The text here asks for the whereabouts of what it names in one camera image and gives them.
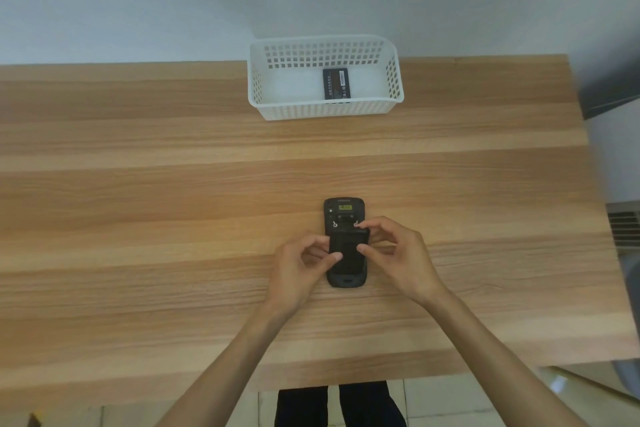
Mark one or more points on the person's right hand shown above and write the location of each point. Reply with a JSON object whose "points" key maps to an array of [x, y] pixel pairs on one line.
{"points": [[405, 261]]}

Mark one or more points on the person's left hand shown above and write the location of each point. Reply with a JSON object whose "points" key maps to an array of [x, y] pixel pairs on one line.
{"points": [[290, 276]]}

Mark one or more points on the person's right middle finger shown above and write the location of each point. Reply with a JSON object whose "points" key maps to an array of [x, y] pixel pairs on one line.
{"points": [[384, 240]]}

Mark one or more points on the person's right thumb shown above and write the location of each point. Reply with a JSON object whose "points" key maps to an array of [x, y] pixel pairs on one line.
{"points": [[374, 253]]}

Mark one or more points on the person's left thumb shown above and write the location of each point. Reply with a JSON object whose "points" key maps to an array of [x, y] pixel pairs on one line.
{"points": [[327, 257]]}

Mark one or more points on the black battery cover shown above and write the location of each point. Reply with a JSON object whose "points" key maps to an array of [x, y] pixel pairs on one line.
{"points": [[348, 250]]}

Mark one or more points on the black handheld device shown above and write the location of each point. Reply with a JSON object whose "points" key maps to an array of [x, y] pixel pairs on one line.
{"points": [[345, 211]]}

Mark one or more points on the person's left forearm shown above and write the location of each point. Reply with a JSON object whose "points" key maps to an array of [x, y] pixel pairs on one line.
{"points": [[225, 371]]}

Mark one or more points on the person's right forearm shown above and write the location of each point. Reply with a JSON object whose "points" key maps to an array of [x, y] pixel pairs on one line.
{"points": [[500, 366]]}

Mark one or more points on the person's black trousers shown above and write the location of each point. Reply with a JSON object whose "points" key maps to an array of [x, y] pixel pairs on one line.
{"points": [[305, 406]]}

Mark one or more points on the white plastic basket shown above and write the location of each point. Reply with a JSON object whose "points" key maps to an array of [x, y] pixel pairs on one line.
{"points": [[280, 111]]}

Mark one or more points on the black battery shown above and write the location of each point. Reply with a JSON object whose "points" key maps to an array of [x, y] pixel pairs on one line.
{"points": [[336, 84]]}

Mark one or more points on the white appliance with vent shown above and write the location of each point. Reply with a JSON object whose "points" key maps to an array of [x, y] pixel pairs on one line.
{"points": [[625, 229]]}

